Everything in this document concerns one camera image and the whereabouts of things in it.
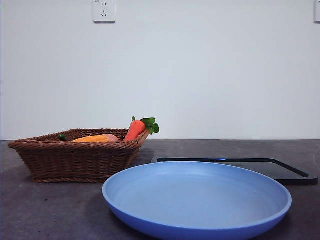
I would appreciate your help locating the orange-yellow corn cob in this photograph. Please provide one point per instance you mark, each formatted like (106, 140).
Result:
(91, 139)

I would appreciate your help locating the blue round plate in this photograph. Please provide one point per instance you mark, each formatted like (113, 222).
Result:
(195, 200)

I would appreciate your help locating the brown wicker basket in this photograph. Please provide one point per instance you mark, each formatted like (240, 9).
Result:
(75, 160)

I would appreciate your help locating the orange carrot with green leaves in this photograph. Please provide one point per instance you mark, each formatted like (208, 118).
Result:
(135, 130)

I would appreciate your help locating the small dark green pepper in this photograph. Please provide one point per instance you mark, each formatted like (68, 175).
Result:
(62, 137)

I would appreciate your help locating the black cutting board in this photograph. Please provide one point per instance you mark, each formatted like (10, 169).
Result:
(287, 171)

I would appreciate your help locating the white wall socket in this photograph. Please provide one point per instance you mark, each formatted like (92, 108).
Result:
(104, 11)

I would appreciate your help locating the white wall plate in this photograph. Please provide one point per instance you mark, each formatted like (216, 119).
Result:
(317, 11)

